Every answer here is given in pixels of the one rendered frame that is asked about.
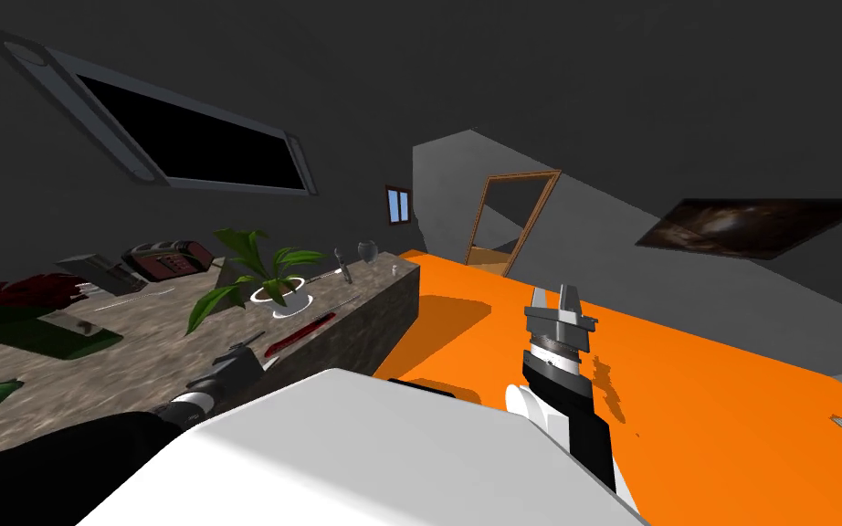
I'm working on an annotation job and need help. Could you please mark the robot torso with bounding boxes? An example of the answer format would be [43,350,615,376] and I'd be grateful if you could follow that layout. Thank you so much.
[76,367,648,526]

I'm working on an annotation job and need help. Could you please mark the long silver knife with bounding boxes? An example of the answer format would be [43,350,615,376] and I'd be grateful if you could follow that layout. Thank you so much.
[91,286,177,314]

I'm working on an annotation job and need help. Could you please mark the red and black toaster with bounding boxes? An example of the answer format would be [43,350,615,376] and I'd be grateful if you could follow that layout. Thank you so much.
[121,238,216,283]

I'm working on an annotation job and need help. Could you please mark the small blue window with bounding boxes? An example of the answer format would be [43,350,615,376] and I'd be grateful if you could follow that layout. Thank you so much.
[384,184,414,226]

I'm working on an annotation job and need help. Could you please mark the red handled knife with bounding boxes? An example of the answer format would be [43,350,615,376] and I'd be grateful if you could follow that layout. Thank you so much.
[263,311,338,359]

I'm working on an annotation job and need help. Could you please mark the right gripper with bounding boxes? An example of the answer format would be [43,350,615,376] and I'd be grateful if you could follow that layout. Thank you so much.
[522,284,598,347]

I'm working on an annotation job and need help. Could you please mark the red flowers on green tray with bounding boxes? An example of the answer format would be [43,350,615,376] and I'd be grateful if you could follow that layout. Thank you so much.
[0,273,125,361]

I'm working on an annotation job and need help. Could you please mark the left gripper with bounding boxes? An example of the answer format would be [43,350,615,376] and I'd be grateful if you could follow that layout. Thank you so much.
[205,331,281,393]

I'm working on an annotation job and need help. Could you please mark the grey metal box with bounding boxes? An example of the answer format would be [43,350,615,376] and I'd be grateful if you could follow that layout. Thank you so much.
[55,252,149,298]

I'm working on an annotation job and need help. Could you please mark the grey framed black television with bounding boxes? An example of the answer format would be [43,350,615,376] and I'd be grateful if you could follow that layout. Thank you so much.
[0,14,320,198]

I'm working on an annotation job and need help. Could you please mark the dark brown wall picture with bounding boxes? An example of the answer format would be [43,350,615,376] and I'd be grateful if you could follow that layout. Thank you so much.
[636,196,842,261]

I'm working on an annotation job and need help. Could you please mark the thin dark stick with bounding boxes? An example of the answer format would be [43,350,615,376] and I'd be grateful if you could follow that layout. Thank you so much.
[310,293,363,318]

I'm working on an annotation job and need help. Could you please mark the green plant in white pot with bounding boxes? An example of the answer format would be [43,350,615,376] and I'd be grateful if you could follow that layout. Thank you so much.
[184,226,328,337]

